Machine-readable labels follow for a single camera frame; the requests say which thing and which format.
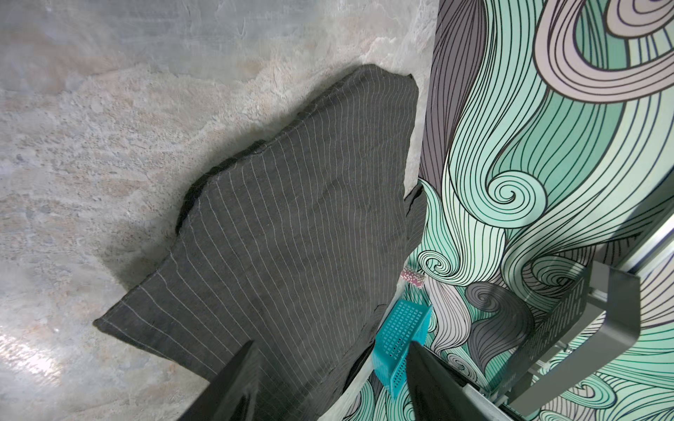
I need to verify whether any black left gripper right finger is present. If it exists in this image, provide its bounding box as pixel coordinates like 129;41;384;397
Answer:
405;341;513;421

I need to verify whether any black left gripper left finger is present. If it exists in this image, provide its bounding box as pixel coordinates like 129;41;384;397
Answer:
178;340;261;421

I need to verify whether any dark grey pinstripe shirt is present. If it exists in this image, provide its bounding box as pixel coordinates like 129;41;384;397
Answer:
95;65;427;420

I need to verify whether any pink poker chip stack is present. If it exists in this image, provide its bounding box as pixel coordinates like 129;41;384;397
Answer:
400;268;426;289

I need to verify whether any teal plastic basket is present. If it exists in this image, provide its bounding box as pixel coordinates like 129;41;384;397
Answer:
373;299;432;399

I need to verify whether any black wall shelf tray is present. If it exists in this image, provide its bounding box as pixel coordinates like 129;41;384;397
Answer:
491;261;641;416

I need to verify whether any aluminium wall rail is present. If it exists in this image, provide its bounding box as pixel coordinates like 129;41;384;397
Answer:
617;206;673;278

